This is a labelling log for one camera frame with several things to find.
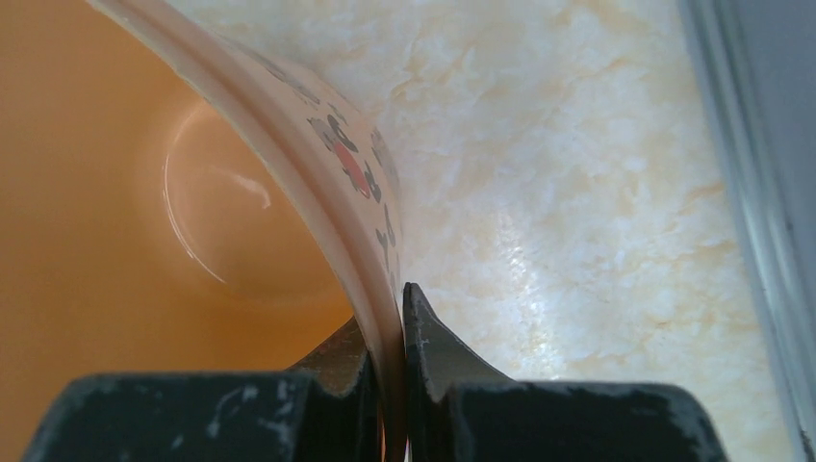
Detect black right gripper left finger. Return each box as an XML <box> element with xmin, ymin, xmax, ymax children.
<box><xmin>23</xmin><ymin>321</ymin><xmax>382</xmax><ymax>461</ymax></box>

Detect orange plastic bin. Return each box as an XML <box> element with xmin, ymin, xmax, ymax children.
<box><xmin>0</xmin><ymin>0</ymin><xmax>407</xmax><ymax>462</ymax></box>

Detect aluminium frame rail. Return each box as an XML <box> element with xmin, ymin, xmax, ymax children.
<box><xmin>679</xmin><ymin>1</ymin><xmax>815</xmax><ymax>461</ymax></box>

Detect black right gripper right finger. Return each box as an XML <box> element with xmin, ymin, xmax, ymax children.
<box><xmin>403</xmin><ymin>283</ymin><xmax>727</xmax><ymax>461</ymax></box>

